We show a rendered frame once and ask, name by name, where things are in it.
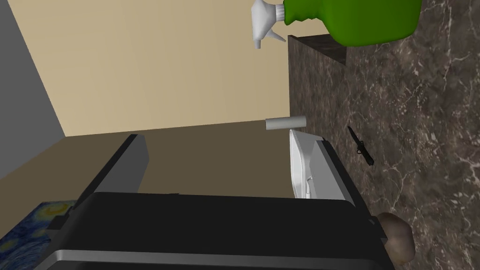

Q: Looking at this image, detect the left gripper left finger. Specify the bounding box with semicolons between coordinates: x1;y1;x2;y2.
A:
76;133;150;209

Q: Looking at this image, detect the brown potato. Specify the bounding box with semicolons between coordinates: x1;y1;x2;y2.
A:
375;212;416;265

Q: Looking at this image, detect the blue swirl painting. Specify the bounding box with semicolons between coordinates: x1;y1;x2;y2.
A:
0;200;77;270

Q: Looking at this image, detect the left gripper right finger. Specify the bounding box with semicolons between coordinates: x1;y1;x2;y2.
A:
307;137;357;208

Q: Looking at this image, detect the grey cylinder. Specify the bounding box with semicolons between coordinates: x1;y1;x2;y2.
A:
265;115;307;131

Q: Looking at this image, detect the green spray bottle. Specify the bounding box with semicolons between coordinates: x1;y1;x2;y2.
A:
251;0;423;50

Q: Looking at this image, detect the black knife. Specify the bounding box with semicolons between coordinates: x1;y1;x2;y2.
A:
347;126;375;166

